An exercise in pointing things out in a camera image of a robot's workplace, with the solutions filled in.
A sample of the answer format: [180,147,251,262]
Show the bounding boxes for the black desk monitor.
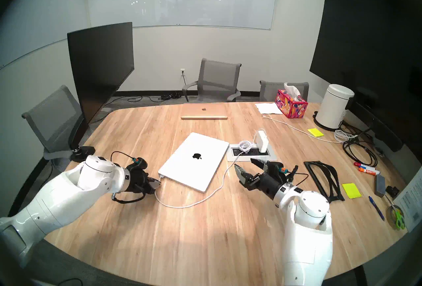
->
[67,22,135,124]

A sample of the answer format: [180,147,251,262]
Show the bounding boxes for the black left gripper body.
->
[124,157,151,195]

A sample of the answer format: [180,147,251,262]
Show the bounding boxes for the white cylindrical bin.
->
[313,84,355,132]

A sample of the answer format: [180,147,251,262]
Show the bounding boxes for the blue pen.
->
[368,196,385,221]

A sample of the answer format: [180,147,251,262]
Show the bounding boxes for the white MacBook charging cable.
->
[154,130,267,208]

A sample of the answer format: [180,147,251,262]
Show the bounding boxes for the grey whiteboard eraser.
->
[374,175,386,198]

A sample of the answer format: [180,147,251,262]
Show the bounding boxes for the green handled scissors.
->
[387,198,405,230]

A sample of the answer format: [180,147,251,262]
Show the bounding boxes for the left gripper cable orange plug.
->
[110,151,146,166]

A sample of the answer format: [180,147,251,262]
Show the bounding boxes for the white power adapter brick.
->
[253,129,268,153]

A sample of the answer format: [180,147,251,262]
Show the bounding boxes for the colourful floral tissue box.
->
[275,83,309,119]

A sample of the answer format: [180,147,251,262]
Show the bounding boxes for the black floor cable bundle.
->
[114,92,182,103]

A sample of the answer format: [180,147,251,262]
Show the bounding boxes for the gripper cable orange plug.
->
[278,165,309,190]
[110,151,146,166]

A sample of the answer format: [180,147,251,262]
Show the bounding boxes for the grey mesh office chair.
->
[22,85,89,170]
[259,80,310,102]
[182,58,242,103]

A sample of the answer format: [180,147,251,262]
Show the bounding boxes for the gold closed MacBook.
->
[181,103,228,120]

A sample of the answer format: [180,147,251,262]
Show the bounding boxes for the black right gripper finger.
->
[234,164,256,190]
[250,158,269,171]

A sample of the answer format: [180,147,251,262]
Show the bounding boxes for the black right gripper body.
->
[249,161,293,200]

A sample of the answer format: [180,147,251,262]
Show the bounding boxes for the coiled black cable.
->
[341,122,379,167]

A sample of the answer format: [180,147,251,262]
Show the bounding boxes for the silver table power outlet box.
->
[226,143,278,162]

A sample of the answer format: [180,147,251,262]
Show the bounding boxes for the right gripper cable orange plug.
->
[278,165,309,190]

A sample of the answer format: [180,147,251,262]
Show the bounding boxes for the black folding laptop stand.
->
[303,161,346,203]

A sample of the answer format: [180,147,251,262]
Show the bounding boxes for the long white cable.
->
[262,115,358,143]

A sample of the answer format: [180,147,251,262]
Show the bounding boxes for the silver closed MacBook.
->
[158,132,230,193]

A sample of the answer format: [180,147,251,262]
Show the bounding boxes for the large yellow sticky note pad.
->
[342,183,362,199]

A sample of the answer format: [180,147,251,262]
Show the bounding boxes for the large black wall television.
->
[309,0,422,144]

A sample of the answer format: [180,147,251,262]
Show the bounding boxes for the white printed paper sheet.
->
[392,175,422,233]

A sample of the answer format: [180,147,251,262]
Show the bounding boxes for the black video bar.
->
[345,96,404,153]

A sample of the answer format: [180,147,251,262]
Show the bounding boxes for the white paper napkin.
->
[255,102,284,115]

